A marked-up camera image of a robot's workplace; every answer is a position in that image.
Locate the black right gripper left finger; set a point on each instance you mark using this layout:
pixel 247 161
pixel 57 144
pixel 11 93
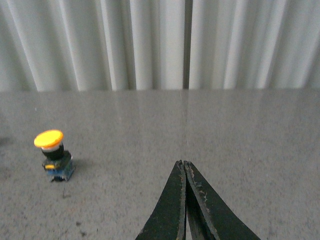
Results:
pixel 168 219

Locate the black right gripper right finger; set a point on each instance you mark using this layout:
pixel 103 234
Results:
pixel 209 217

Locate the white pleated curtain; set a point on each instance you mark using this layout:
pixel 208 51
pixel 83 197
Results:
pixel 81 45

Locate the yellow mushroom push button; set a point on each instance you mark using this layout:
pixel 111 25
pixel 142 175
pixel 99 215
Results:
pixel 58 163

